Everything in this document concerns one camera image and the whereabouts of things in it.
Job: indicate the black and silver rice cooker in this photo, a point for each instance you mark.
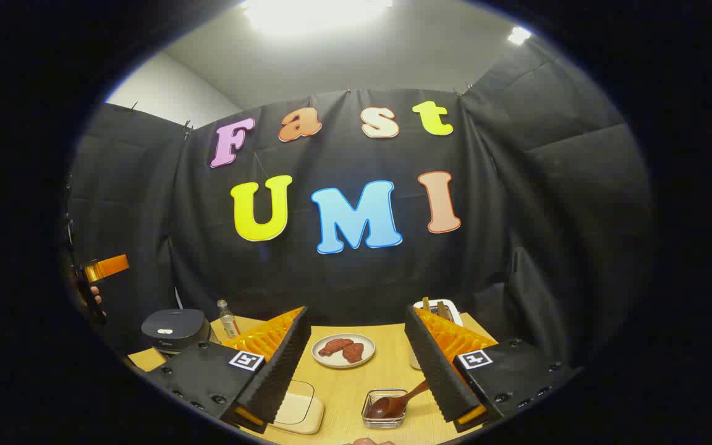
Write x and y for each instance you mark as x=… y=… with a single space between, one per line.
x=173 y=324

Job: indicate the black backdrop cloth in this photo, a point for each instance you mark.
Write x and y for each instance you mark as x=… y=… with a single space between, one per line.
x=517 y=216

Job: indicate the white round plate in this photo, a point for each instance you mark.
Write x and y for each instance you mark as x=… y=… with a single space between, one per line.
x=343 y=364

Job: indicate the cream rectangular tray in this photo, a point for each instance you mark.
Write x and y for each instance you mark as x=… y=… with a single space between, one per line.
x=306 y=420

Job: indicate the small ceiling light panel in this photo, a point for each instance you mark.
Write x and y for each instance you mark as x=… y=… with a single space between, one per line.
x=518 y=35

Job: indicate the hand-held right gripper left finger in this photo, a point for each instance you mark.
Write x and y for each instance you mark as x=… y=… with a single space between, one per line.
x=279 y=371

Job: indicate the brown wooden spoon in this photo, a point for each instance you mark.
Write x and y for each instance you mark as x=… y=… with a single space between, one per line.
x=387 y=408

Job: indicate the small clear glass bottle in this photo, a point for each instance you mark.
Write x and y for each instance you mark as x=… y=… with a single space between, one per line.
x=228 y=321

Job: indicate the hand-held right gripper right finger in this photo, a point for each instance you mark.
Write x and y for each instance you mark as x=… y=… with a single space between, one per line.
x=436 y=371

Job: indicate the white toaster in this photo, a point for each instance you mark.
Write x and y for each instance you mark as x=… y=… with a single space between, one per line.
x=452 y=309

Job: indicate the red meat piece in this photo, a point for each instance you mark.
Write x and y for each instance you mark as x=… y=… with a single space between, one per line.
x=353 y=352
x=334 y=346

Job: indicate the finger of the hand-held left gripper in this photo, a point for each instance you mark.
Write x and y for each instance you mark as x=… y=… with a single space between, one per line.
x=105 y=267

